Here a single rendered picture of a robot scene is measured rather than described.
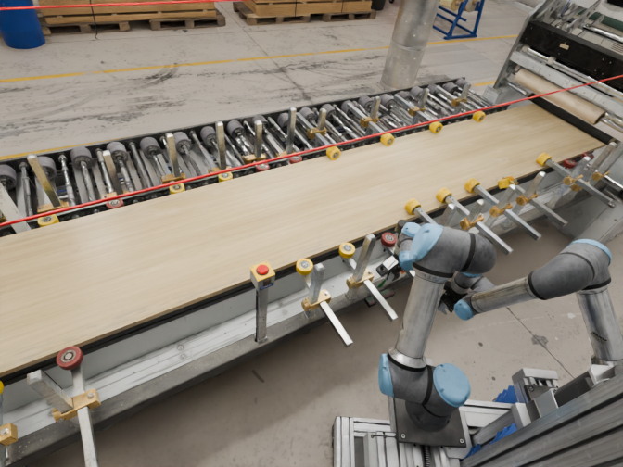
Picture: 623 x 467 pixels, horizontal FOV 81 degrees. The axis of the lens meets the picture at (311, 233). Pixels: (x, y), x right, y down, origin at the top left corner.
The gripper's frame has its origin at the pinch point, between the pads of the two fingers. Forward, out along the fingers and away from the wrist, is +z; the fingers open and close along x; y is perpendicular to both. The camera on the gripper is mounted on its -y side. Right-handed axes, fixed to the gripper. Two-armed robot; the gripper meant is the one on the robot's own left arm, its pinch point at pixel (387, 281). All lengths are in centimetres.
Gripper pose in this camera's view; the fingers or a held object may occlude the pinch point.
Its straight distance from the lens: 175.6
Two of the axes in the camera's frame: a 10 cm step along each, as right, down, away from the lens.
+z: -1.1, 6.8, 7.3
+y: 8.6, -3.0, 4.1
